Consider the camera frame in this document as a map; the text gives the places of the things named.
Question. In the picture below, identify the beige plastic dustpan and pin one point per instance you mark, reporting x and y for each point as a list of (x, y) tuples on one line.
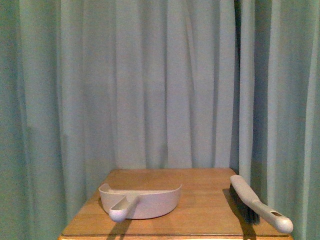
[(137, 204)]

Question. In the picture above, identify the teal green curtain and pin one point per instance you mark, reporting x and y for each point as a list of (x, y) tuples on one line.
[(88, 86)]

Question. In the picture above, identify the wooden cabinet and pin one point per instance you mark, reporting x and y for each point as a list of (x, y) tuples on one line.
[(205, 210)]

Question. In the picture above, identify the beige hand brush black bristles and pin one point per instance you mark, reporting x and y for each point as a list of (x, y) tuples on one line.
[(252, 209)]

